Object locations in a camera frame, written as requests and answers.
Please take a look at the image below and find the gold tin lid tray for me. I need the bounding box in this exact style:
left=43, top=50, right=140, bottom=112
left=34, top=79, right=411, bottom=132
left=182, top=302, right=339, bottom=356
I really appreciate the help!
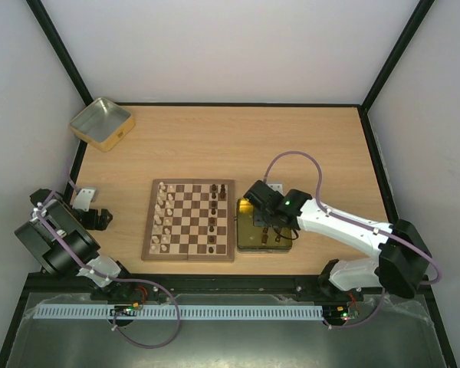
left=236, top=198, right=293, bottom=254

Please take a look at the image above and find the wooden chess board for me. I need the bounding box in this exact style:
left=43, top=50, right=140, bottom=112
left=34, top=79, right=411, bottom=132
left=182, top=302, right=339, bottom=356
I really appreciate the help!
left=141, top=179, right=236, bottom=262

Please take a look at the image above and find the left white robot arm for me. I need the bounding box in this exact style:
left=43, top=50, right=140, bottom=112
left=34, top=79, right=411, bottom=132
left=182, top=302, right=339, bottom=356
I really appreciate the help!
left=15, top=189, right=135, bottom=300

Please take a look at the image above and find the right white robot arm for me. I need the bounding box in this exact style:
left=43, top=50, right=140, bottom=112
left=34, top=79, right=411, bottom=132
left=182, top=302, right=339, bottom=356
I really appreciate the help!
left=244, top=180, right=432, bottom=301

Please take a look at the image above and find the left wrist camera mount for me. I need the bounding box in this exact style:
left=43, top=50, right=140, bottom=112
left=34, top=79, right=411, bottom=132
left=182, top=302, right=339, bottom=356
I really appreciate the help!
left=72, top=187, right=97, bottom=212

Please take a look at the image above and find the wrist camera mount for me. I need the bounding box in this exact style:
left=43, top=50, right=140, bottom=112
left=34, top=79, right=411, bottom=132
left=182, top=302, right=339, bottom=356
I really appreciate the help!
left=268, top=182, right=284, bottom=195
left=72, top=187, right=97, bottom=212

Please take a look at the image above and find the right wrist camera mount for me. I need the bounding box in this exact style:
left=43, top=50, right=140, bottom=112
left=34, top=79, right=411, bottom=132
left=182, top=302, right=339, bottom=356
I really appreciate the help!
left=268, top=182, right=284, bottom=195

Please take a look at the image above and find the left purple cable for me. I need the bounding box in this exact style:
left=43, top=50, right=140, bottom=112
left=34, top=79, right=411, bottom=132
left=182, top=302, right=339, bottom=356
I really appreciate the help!
left=36, top=156, right=183, bottom=350

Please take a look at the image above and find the black metal frame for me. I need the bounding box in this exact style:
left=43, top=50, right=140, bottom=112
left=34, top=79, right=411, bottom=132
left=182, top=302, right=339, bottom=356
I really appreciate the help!
left=0, top=1, right=457, bottom=367

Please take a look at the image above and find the grey slotted cable duct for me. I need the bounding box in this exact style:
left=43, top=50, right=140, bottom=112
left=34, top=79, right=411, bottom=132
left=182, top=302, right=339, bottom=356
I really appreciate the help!
left=33, top=304, right=323, bottom=321

